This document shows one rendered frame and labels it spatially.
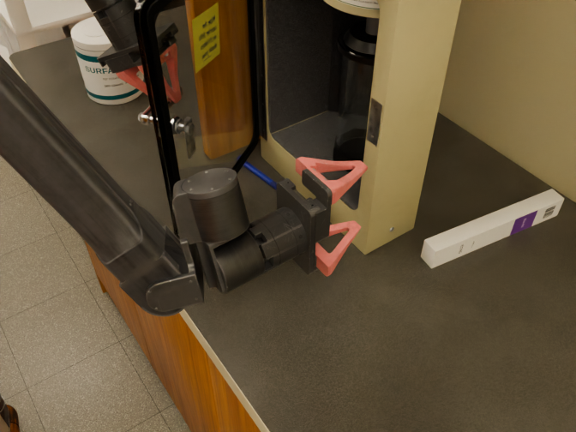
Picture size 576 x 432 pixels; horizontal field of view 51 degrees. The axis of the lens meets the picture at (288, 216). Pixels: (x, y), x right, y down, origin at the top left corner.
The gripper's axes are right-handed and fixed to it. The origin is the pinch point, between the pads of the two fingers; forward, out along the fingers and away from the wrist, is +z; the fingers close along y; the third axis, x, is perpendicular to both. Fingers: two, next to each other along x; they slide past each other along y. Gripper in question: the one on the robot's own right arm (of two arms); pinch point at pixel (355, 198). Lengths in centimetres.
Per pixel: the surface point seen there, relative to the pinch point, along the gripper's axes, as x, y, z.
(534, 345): -18.6, -26.1, 20.9
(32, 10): 135, -27, -4
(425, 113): 8.9, -0.9, 20.3
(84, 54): 77, -14, -8
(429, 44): 8.8, 10.5, 18.6
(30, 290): 125, -119, -36
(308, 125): 35.6, -18.3, 19.4
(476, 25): 30, -6, 55
